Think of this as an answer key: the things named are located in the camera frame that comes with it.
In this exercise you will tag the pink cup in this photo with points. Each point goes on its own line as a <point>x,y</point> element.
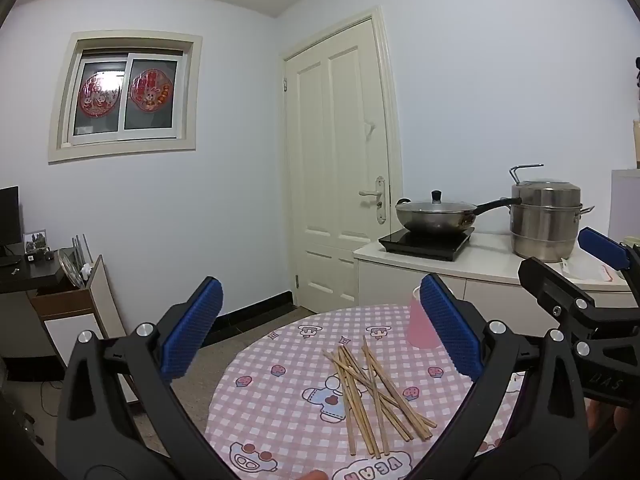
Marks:
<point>419,330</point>

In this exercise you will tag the white framed window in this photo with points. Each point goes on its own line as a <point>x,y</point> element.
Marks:
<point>100,130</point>

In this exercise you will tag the stainless steel steamer pot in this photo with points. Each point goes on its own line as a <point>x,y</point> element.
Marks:
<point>545,230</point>

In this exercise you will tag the pink checkered tablecloth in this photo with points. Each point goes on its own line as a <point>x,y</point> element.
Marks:
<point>280,410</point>

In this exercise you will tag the black monitor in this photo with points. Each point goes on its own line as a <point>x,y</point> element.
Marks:
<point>9,220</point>

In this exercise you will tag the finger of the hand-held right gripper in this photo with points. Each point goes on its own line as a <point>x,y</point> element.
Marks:
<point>545,280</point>
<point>602,249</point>

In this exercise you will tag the glass wok lid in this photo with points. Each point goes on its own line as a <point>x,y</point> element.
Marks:
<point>437,205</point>

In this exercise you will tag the white cloth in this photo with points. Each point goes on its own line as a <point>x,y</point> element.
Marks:
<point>592,270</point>

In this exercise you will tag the person's right hand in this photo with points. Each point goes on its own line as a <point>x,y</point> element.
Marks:
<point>600,416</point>

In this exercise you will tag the black induction cooktop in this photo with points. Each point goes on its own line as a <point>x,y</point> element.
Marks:
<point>425,247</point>

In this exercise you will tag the cream panel door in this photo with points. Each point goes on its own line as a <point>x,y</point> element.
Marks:
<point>345,135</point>

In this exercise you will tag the white counter cabinet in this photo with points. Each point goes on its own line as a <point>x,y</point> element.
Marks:
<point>390,280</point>

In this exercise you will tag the dark desk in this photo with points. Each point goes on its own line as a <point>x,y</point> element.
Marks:
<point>30,275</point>

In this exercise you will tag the red round window decoration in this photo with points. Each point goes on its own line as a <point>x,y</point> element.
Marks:
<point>150,90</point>
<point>100,95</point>

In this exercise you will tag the small photo frame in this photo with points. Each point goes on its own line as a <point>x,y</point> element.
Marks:
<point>35,241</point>

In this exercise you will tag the metal lid rack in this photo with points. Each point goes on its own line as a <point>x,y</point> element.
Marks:
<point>82,247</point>

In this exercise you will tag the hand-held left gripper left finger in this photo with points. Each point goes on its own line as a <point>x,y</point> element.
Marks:
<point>192,330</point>

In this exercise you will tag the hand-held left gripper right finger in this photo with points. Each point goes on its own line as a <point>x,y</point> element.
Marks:
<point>450,330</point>

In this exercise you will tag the pile of wooden chopsticks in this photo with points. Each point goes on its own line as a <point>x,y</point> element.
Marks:
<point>350,385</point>

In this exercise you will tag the metal pot lid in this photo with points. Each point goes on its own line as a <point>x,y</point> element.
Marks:
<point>70,270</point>

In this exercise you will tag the wooden side cabinet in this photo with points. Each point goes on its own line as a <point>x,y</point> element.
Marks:
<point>70,305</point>

